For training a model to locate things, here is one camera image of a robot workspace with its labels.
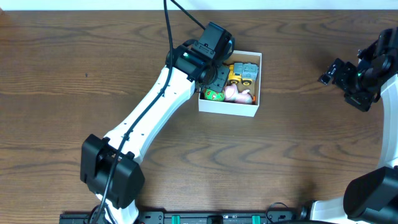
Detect white toy duck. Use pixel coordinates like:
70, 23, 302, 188
223, 84, 254, 105

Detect yellow grey toy truck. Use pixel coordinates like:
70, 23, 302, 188
228, 62, 259, 86

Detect green numbered ball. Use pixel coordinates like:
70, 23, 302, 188
203, 89, 225, 101

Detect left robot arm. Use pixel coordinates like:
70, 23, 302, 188
80, 22, 235, 223

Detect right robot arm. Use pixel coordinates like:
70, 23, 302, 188
298, 28, 397, 223

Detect white cardboard box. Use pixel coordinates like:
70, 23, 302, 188
198, 50, 262, 117

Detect left black cable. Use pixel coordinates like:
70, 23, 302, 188
88, 0, 206, 224

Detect black cable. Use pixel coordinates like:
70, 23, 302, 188
264, 202, 299, 223
88, 0, 206, 224

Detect right black cable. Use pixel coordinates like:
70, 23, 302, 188
264, 202, 299, 223

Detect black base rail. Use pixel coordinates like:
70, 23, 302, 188
58, 208, 312, 224

